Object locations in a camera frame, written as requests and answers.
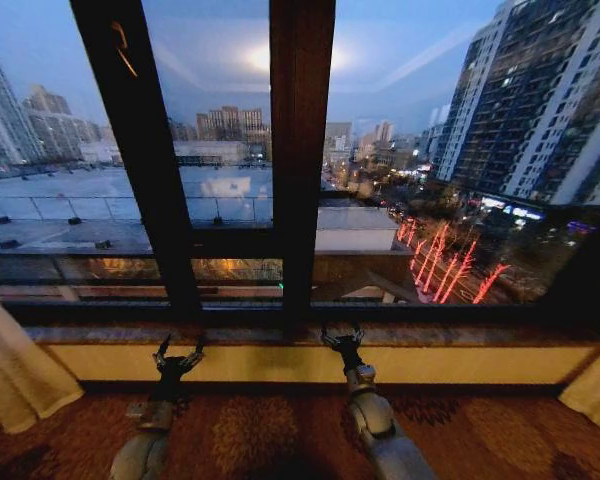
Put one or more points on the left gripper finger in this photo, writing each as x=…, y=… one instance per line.
x=163, y=350
x=197, y=352

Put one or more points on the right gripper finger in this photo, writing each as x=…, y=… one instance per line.
x=358, y=336
x=332, y=341

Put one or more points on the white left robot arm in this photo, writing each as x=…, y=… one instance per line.
x=142, y=450

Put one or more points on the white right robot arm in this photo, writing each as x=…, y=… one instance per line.
x=380, y=430

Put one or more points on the marble window sill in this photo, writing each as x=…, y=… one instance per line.
x=430, y=334

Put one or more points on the red lit street trees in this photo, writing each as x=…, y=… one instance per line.
x=450, y=270

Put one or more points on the cream fabric curtain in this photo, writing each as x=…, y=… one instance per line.
x=15, y=370
x=597, y=390

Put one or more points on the flat grey rooftop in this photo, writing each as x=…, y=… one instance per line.
x=55, y=200

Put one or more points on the tall dark apartment tower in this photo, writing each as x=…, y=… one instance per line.
x=530, y=100

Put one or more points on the dark wooden window frame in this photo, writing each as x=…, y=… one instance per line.
x=300, y=150

